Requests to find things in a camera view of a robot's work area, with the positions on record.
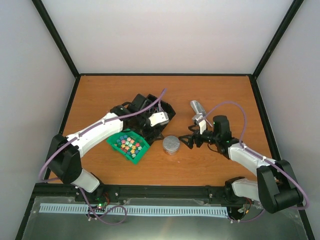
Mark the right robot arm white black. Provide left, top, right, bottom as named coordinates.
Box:
left=178, top=115, right=304, bottom=214

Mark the clear plastic jar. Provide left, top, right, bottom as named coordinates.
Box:
left=163, top=149, right=179, bottom=156

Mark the metal jar lid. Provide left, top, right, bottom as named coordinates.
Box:
left=162, top=135, right=180, bottom=151

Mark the green plastic bin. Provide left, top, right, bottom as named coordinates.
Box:
left=106, top=128, right=150, bottom=165

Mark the black lollipop bin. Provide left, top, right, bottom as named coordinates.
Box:
left=147, top=99, right=176, bottom=122

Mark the metal scoop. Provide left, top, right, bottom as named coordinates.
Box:
left=190, top=100, right=207, bottom=116

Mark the light blue cable duct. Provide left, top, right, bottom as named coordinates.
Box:
left=38, top=203, right=228, bottom=218

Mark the black popsicle candy bin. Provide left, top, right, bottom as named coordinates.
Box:
left=122, top=121, right=165, bottom=146

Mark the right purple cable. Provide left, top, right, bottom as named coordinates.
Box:
left=199, top=100, right=310, bottom=224

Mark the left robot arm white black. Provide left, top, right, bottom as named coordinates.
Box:
left=38, top=91, right=169, bottom=202

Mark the black frame rail front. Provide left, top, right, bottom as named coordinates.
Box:
left=31, top=183, right=226, bottom=205

